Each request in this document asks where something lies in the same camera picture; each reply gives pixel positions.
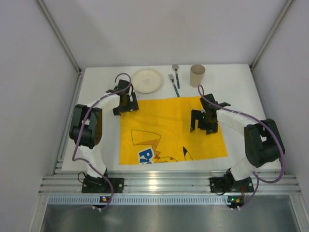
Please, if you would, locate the yellow cartoon cloth placemat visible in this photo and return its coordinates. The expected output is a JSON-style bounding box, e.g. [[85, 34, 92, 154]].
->
[[120, 97, 228, 165]]

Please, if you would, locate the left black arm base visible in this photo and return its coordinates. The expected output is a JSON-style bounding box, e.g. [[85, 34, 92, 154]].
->
[[77, 172, 125, 193]]

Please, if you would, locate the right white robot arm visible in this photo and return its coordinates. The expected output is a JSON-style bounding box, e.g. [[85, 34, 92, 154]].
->
[[190, 94, 285, 191]]

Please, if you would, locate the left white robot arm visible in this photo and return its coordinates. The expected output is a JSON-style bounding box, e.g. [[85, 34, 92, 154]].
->
[[69, 80, 139, 182]]

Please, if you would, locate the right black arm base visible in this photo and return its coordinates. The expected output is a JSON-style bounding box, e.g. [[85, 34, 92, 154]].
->
[[209, 168, 254, 195]]

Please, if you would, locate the cream round plate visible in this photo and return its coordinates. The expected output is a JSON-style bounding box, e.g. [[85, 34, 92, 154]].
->
[[131, 68, 163, 94]]

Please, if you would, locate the beige cup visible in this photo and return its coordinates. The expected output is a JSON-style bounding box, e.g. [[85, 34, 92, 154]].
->
[[190, 64, 206, 87]]

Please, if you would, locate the fork with teal handle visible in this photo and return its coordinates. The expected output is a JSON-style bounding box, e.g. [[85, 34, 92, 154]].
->
[[168, 74, 180, 97]]

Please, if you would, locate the spoon with teal handle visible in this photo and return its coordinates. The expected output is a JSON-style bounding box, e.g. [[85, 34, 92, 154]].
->
[[172, 64, 180, 89]]

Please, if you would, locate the aluminium mounting rail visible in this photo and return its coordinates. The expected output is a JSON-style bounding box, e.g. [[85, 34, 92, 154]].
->
[[39, 171, 301, 195]]

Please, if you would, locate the left aluminium frame post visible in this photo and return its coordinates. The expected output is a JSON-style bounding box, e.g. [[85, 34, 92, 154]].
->
[[35, 0, 82, 73]]

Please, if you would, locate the aluminium frame post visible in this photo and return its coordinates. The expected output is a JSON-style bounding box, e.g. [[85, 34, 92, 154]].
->
[[35, 0, 82, 73], [249, 0, 295, 72]]

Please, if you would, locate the slotted grey cable duct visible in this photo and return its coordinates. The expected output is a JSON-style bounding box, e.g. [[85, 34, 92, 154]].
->
[[48, 195, 244, 206]]

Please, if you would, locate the right aluminium frame post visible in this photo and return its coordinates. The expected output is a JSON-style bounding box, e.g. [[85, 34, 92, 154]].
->
[[249, 0, 295, 72]]

